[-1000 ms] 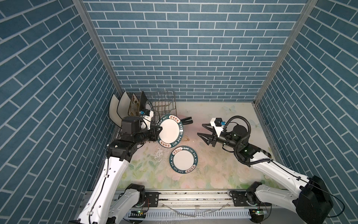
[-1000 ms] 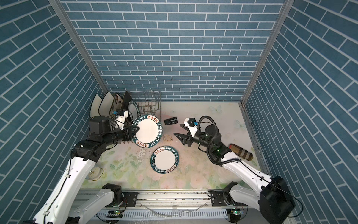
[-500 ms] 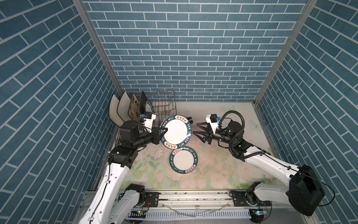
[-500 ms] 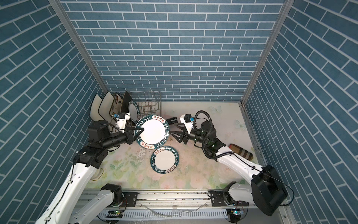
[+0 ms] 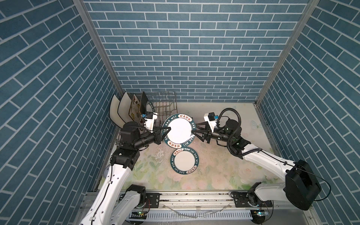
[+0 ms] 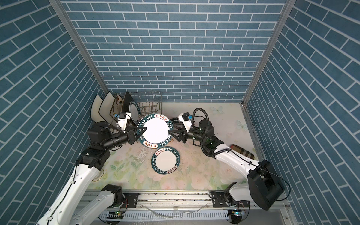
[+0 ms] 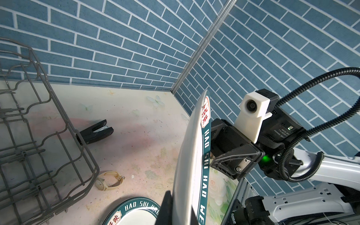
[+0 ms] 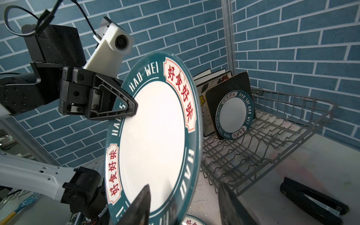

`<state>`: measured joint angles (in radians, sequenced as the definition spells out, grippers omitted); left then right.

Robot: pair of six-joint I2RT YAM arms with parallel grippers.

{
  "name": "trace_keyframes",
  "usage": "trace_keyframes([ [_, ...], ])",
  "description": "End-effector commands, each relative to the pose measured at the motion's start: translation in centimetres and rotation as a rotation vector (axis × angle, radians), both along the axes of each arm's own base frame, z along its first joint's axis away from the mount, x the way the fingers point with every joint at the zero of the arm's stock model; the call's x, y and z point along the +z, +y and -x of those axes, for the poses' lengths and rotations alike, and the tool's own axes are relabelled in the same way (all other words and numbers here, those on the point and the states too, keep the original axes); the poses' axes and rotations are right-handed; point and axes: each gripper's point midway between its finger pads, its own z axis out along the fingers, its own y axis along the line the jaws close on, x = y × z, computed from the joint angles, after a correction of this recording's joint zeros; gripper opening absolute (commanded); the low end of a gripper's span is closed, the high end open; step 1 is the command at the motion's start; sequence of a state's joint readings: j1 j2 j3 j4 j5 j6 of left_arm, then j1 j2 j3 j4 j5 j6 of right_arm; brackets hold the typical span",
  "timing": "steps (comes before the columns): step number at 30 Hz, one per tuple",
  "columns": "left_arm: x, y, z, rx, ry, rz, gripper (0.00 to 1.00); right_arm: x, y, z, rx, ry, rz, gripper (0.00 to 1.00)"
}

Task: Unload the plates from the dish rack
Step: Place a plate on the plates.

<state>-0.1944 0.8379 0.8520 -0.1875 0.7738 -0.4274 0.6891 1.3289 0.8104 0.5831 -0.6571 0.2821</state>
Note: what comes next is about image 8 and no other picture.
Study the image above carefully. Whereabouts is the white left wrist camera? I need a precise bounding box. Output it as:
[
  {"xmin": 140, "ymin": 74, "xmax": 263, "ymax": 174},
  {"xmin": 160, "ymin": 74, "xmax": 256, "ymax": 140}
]
[{"xmin": 83, "ymin": 16, "xmax": 135, "ymax": 78}]

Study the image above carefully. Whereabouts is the white square plate inner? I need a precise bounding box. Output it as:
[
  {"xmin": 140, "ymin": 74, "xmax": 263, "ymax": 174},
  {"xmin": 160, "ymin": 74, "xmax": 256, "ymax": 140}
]
[{"xmin": 193, "ymin": 68, "xmax": 212, "ymax": 81}]

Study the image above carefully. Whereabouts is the black stapler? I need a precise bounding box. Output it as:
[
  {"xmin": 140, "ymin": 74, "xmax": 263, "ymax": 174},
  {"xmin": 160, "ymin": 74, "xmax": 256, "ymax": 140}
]
[{"xmin": 280, "ymin": 177, "xmax": 350, "ymax": 225}]

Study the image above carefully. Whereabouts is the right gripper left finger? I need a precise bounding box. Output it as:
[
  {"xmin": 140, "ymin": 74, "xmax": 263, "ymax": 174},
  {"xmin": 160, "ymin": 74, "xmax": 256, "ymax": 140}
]
[{"xmin": 117, "ymin": 185, "xmax": 151, "ymax": 225}]

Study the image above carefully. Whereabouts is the black square plate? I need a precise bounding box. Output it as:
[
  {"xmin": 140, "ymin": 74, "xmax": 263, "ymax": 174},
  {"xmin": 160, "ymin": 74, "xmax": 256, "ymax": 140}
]
[{"xmin": 205, "ymin": 72, "xmax": 256, "ymax": 140}]

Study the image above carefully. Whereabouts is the grey wire dish rack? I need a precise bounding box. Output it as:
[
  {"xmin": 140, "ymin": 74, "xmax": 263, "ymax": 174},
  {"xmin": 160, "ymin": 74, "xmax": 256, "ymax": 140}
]
[{"xmin": 201, "ymin": 88, "xmax": 337, "ymax": 196}]

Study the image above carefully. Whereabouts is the green rim round plate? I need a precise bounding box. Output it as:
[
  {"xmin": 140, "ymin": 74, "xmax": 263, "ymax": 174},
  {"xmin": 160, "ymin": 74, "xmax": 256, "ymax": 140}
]
[{"xmin": 181, "ymin": 214, "xmax": 206, "ymax": 225}]

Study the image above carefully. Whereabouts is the floral square plate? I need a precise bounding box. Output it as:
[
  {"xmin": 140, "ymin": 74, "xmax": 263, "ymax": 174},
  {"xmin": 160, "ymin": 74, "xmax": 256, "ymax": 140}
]
[{"xmin": 195, "ymin": 70, "xmax": 232, "ymax": 137}]

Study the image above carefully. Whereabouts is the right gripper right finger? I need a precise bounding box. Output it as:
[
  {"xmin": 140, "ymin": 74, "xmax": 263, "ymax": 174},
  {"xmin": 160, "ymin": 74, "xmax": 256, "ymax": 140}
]
[{"xmin": 218, "ymin": 182, "xmax": 257, "ymax": 225}]

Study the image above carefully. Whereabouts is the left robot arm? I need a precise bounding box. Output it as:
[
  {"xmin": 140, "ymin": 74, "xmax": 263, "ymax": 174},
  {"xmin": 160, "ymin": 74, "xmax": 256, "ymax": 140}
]
[{"xmin": 1, "ymin": 18, "xmax": 137, "ymax": 219}]

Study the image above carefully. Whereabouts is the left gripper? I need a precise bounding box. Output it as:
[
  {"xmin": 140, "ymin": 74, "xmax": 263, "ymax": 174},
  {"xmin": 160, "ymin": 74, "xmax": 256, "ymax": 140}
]
[{"xmin": 22, "ymin": 25, "xmax": 138, "ymax": 121}]

